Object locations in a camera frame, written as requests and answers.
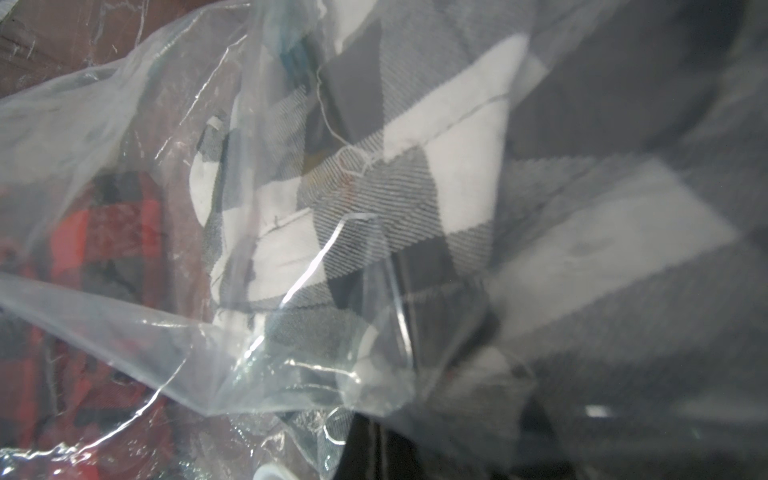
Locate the grey white plaid shirt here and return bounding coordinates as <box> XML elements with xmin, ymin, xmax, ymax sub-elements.
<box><xmin>190</xmin><ymin>1</ymin><xmax>767</xmax><ymax>479</ymax></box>

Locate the white vacuum bag valve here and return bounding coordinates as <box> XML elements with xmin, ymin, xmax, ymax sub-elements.
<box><xmin>253</xmin><ymin>462</ymin><xmax>298</xmax><ymax>480</ymax></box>

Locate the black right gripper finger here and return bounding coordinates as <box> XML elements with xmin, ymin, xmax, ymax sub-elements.
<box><xmin>333</xmin><ymin>414</ymin><xmax>420</xmax><ymax>480</ymax></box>

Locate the clear plastic vacuum bag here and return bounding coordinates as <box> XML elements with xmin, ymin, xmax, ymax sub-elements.
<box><xmin>1</xmin><ymin>1</ymin><xmax>767</xmax><ymax>479</ymax></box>

